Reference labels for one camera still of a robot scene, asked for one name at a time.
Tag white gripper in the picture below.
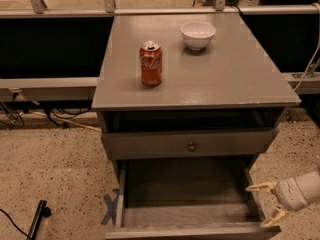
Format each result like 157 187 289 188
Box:
246 177 309 228

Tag grey drawer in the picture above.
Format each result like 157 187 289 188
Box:
105 157 281 240
102 128 278 160

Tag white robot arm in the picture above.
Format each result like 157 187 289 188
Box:
246 171 320 228

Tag grey wooden drawer cabinet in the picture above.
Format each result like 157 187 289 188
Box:
92 13 300 168

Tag grey top drawer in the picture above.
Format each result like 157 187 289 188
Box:
102 128 278 160

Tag blue tape cross mark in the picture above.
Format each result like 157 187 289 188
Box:
101 188 120 225

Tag white ceramic bowl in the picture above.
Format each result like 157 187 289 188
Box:
180 21 216 50

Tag red cola can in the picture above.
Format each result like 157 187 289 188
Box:
139 40 162 87

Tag black power strip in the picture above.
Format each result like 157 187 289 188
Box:
27 200 52 240

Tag grey metal railing frame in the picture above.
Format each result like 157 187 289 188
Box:
0 0 320 103

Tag white hanging cable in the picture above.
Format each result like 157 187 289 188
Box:
293 2 320 92

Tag black floor cable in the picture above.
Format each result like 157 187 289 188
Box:
0 208 31 240

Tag tangled black cables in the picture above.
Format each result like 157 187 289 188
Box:
0 90 93 130

